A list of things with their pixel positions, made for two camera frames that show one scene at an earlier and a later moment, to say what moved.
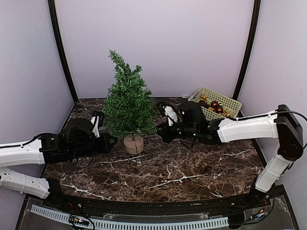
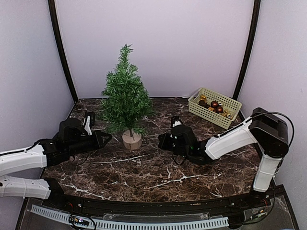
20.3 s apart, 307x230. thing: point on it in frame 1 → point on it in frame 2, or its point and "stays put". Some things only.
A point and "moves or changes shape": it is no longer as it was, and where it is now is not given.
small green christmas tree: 130,111 moves or changes shape
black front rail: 158,208 stays put
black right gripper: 166,135 → 163,143
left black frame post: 55,21 stays put
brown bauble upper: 214,104 stays put
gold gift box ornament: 203,97 stays put
